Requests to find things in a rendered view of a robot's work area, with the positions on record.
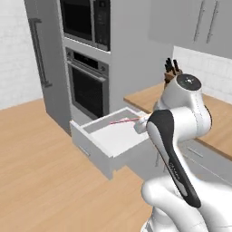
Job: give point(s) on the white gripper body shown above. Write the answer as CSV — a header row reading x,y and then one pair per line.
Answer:
x,y
141,124

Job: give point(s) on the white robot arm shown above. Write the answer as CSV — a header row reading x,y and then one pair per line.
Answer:
x,y
187,120

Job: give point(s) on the red and white straw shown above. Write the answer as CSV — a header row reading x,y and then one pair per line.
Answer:
x,y
123,121

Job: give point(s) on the open grey drawer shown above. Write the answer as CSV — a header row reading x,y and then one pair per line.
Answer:
x,y
99,145

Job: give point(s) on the closed grey drawer front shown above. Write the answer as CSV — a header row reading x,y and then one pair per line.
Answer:
x,y
208,163

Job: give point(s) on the grey lower cupboard door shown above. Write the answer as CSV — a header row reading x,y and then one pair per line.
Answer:
x,y
142,163

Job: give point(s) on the brown knife block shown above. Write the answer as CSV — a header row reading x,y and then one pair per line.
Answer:
x,y
171,74

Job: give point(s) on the grey tall oven cabinet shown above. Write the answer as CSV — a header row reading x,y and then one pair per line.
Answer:
x,y
136,60

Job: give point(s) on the black built-in oven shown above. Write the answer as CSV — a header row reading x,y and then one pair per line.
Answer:
x,y
87,87

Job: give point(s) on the grey fridge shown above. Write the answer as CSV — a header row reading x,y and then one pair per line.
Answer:
x,y
54,60

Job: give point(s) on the black microwave oven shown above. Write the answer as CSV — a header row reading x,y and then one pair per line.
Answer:
x,y
86,21

